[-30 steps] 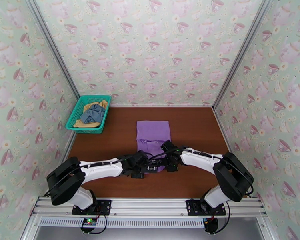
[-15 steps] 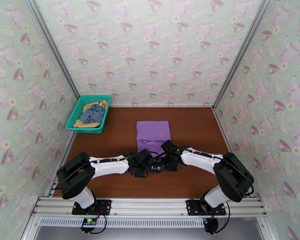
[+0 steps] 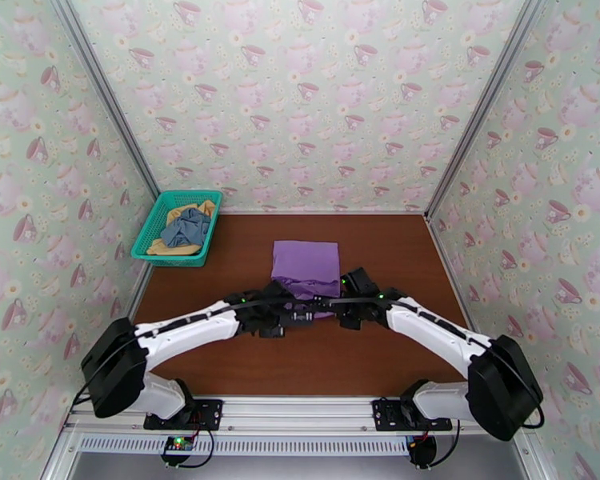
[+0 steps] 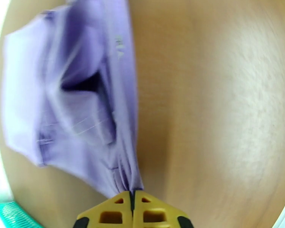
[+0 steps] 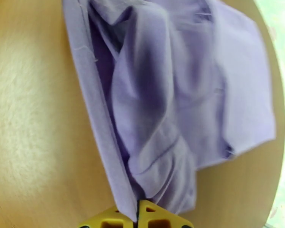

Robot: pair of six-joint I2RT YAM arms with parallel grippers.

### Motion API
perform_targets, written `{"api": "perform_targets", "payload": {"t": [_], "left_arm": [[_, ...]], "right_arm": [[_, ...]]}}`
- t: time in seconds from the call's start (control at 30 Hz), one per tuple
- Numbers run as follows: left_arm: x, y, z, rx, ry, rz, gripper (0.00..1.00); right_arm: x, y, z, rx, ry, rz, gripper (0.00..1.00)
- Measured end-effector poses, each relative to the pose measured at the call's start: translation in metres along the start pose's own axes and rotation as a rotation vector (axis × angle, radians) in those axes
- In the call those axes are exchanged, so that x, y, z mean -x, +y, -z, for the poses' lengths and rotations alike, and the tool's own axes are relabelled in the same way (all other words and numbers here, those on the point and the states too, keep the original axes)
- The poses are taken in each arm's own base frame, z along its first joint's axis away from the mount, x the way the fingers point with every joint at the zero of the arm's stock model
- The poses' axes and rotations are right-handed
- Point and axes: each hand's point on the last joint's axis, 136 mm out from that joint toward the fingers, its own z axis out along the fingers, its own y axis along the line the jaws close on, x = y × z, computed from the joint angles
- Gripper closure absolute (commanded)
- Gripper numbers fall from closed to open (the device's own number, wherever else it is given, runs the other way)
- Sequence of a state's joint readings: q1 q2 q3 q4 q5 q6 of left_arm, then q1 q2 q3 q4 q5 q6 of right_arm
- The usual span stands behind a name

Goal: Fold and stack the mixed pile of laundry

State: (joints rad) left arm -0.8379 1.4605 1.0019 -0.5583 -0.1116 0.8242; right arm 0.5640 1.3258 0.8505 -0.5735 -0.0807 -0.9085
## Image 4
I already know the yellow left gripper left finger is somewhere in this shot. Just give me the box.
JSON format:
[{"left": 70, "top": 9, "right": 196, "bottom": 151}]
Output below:
[{"left": 72, "top": 191, "right": 133, "bottom": 228}]

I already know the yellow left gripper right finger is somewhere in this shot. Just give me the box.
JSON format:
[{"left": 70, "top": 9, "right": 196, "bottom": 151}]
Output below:
[{"left": 133, "top": 190, "right": 195, "bottom": 228}]

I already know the purple shirt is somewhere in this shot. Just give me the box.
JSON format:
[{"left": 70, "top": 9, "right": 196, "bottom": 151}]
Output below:
[{"left": 1, "top": 0, "right": 145, "bottom": 199}]

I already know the green plastic mesh basket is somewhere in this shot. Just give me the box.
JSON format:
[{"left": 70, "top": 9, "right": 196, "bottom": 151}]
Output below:
[{"left": 0, "top": 198, "right": 43, "bottom": 228}]

